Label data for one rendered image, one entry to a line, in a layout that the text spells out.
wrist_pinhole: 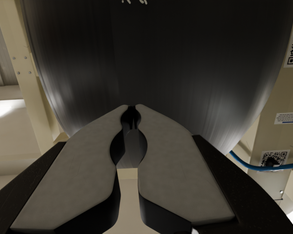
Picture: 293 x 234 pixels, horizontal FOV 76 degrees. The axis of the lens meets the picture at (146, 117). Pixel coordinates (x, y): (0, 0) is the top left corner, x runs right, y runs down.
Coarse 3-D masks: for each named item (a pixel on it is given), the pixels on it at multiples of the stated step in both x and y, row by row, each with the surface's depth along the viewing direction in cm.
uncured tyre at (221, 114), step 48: (48, 0) 17; (96, 0) 17; (192, 0) 17; (240, 0) 17; (288, 0) 18; (48, 48) 19; (96, 48) 18; (144, 48) 18; (192, 48) 18; (240, 48) 18; (48, 96) 24; (96, 96) 20; (144, 96) 20; (192, 96) 21; (240, 96) 21
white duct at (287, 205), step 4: (284, 192) 101; (284, 196) 100; (284, 200) 100; (288, 200) 99; (280, 204) 100; (284, 204) 99; (288, 204) 99; (292, 204) 98; (284, 208) 100; (288, 208) 99; (292, 208) 99; (284, 212) 100; (288, 212) 100
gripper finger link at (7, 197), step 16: (64, 144) 8; (48, 160) 7; (16, 176) 7; (32, 176) 7; (0, 192) 6; (16, 192) 6; (32, 192) 6; (0, 208) 6; (16, 208) 6; (0, 224) 5
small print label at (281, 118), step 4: (292, 112) 45; (276, 116) 45; (280, 116) 45; (284, 116) 45; (288, 116) 45; (292, 116) 45; (276, 120) 46; (280, 120) 46; (284, 120) 46; (288, 120) 46; (292, 120) 46
